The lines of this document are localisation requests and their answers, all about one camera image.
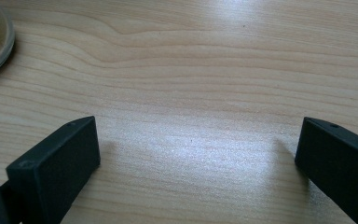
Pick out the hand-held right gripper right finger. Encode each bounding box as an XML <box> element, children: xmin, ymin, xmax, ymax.
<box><xmin>294</xmin><ymin>117</ymin><xmax>358</xmax><ymax>224</ymax></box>

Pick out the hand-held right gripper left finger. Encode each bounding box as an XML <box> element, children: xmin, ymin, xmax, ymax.
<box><xmin>6</xmin><ymin>116</ymin><xmax>102</xmax><ymax>224</ymax></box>

